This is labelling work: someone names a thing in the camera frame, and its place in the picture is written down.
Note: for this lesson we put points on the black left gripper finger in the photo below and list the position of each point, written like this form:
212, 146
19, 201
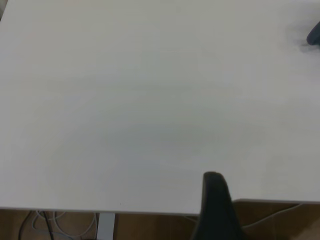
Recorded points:
216, 212

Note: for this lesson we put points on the dark grey ceramic mug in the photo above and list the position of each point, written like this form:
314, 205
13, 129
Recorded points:
314, 36

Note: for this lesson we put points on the grey metal table leg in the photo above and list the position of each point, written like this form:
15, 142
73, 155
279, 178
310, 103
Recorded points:
106, 226

